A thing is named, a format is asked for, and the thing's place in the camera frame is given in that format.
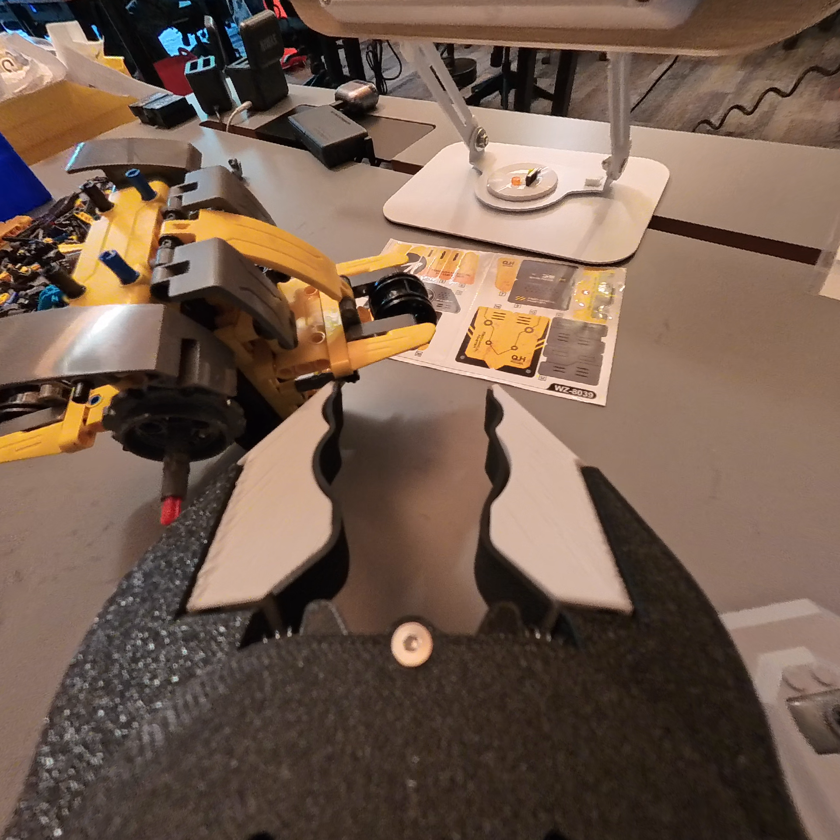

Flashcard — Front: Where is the clear plastic bag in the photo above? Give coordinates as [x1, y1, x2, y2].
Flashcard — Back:
[0, 33, 73, 102]

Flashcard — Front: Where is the white device with metal part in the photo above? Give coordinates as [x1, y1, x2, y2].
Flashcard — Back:
[718, 597, 840, 840]

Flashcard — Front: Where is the wood-edged white panel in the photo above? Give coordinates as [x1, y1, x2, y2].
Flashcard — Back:
[289, 0, 831, 59]

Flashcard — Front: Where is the black charger dock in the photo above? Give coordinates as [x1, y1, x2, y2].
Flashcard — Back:
[226, 10, 290, 112]

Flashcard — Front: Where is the pile of small brick parts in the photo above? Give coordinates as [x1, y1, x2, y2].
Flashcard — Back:
[0, 190, 93, 316]

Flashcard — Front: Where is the yellow grey brick toy vehicle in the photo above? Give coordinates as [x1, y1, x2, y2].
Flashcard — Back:
[0, 139, 439, 526]

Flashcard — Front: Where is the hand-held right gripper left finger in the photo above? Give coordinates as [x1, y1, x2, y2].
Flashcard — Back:
[185, 382, 350, 634]

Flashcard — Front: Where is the dark flat desk tray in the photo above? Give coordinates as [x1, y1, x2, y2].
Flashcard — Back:
[200, 101, 437, 165]

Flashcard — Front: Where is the white metal stand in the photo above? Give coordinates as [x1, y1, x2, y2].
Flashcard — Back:
[382, 39, 670, 266]

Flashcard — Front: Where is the black rectangular power pack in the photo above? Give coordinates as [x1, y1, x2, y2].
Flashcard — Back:
[287, 106, 375, 168]

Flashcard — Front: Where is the black slotted adapter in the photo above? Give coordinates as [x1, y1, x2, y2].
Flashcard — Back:
[185, 56, 234, 116]

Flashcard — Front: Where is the yellow box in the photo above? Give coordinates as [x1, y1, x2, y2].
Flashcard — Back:
[0, 56, 158, 165]

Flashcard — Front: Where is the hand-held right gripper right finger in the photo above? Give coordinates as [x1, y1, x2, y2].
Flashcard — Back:
[474, 386, 634, 637]

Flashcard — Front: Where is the black flat battery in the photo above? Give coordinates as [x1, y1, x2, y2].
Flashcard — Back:
[129, 92, 198, 129]

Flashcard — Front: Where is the black coiled cable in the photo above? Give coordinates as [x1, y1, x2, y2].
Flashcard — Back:
[696, 56, 840, 132]

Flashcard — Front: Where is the blue container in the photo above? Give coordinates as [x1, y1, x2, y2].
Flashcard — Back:
[0, 131, 53, 221]

